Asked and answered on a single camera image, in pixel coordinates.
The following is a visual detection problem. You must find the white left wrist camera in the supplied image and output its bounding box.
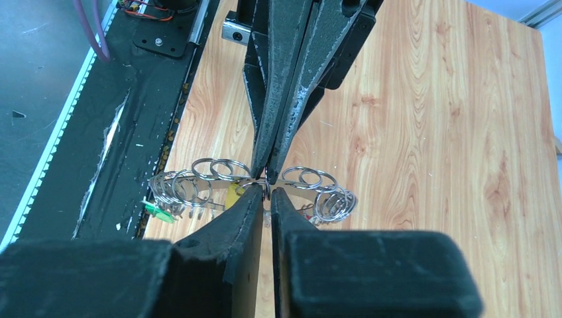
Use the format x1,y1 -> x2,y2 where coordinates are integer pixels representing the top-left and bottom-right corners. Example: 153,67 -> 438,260
221,11 -> 252,46

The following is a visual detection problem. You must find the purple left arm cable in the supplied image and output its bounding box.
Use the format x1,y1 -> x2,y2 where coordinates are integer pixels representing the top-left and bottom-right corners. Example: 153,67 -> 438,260
72,0 -> 111,63

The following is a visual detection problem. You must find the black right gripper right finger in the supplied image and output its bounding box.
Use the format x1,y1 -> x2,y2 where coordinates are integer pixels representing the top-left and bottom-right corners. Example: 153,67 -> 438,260
271,188 -> 483,317

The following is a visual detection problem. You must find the key with yellow tag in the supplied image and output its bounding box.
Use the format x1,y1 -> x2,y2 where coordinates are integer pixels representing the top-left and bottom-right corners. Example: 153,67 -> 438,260
225,183 -> 245,209

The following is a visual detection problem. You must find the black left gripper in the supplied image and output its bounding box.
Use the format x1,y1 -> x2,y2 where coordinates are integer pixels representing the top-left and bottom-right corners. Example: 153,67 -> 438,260
242,1 -> 382,180

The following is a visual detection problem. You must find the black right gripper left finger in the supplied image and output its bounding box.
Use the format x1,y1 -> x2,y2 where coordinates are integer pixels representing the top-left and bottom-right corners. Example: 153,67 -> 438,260
1,185 -> 263,317

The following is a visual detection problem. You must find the slotted white cable duct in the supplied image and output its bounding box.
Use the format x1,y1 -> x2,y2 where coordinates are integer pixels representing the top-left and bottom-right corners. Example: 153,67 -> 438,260
1,1 -> 95,247

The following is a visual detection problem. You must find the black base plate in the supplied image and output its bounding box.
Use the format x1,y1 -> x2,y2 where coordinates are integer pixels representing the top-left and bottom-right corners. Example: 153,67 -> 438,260
10,1 -> 218,244

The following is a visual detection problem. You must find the green key tag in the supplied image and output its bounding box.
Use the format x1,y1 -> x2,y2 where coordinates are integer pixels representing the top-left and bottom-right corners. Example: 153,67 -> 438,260
141,200 -> 175,224

